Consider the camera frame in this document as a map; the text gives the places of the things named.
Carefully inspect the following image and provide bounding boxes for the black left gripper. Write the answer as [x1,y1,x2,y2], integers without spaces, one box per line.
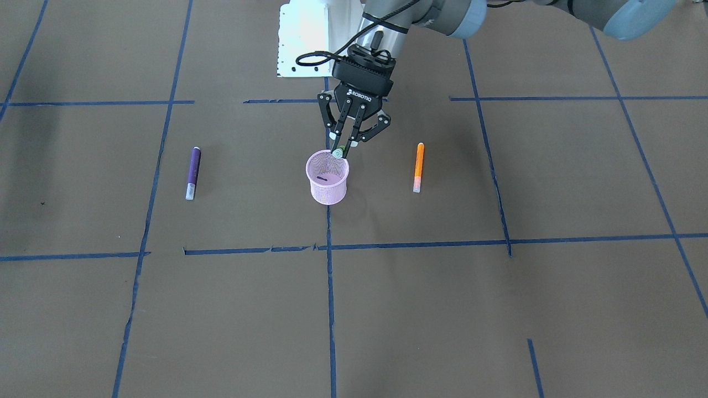
[317,45,396,156]

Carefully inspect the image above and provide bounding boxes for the green highlighter pen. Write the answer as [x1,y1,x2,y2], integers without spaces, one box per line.
[331,145,347,159]

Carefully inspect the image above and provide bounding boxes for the orange highlighter pen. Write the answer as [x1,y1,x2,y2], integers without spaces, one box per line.
[412,143,425,192]

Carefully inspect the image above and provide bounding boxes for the purple highlighter pen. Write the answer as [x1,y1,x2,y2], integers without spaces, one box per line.
[185,146,202,201]

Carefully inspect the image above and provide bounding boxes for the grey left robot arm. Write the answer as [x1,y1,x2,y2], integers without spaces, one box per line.
[296,1,675,159]

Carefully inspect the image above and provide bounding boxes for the pink mesh pen holder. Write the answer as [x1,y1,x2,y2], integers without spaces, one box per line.
[304,149,350,206]

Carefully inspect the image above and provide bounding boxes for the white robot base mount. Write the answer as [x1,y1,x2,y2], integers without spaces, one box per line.
[277,1,364,78]

